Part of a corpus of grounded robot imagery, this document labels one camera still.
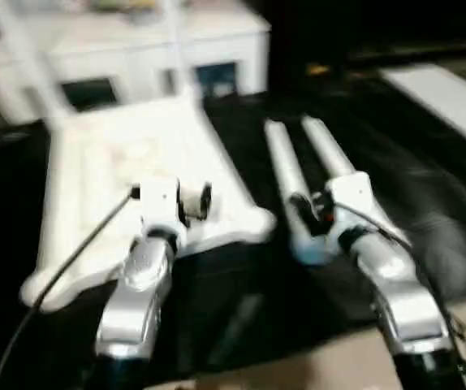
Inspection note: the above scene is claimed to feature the white plastic table leg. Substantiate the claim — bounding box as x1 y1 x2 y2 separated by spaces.
163 0 196 102
0 0 74 125
300 115 358 178
263 118 331 267

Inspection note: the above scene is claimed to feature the white plastic table top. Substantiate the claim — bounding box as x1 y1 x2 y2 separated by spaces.
19 93 278 313

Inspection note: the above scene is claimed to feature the black work mat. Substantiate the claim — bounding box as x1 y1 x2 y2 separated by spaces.
0 72 466 375

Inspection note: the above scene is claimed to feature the white sideboard cabinet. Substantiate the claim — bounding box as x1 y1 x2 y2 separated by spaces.
0 0 273 123

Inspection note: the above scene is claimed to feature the white furniture panel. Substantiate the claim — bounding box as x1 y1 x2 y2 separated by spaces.
378 63 466 158

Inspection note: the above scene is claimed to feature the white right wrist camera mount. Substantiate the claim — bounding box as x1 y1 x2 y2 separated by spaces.
323 171 386 249

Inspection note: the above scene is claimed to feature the black left camera cable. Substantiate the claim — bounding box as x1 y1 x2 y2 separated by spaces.
0 184 141 390

